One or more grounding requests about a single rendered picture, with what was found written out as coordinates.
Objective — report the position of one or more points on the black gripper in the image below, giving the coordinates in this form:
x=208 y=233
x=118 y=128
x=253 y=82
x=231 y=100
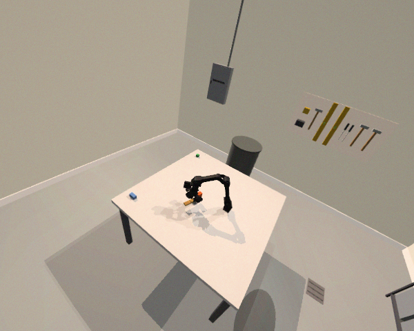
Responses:
x=196 y=198

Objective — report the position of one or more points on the orange rectangular bar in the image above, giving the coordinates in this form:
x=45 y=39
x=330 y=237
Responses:
x=191 y=200

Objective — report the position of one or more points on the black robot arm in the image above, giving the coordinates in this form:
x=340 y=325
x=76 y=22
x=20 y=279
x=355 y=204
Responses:
x=198 y=180

